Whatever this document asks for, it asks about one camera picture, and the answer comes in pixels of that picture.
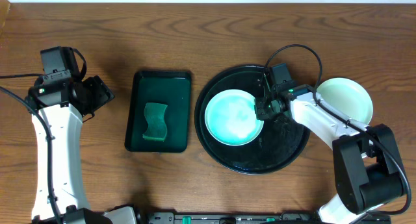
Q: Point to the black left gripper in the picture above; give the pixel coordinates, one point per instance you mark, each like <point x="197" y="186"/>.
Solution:
<point x="98" y="94"/>

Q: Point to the black rectangular water tray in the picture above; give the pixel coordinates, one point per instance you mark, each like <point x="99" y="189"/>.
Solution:
<point x="172" y="88"/>

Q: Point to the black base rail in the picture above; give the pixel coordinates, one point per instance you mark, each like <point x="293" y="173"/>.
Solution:
<point x="286" y="217"/>

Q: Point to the mint green plate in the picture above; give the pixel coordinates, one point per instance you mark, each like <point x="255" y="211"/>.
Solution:
<point x="230" y="118"/>
<point x="349" y="97"/>

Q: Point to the round black serving tray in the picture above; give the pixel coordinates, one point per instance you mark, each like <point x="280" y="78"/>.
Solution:
<point x="279" y="143"/>

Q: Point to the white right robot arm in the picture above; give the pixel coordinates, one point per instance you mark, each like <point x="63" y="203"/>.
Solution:
<point x="370" y="177"/>

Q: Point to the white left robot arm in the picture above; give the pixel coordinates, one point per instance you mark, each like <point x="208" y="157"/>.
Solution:
<point x="59" y="107"/>

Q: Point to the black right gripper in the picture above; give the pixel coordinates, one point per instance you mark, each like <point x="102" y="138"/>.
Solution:
<point x="260" y="113"/>

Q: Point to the green scrub sponge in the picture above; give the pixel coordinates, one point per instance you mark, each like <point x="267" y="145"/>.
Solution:
<point x="154" y="114"/>

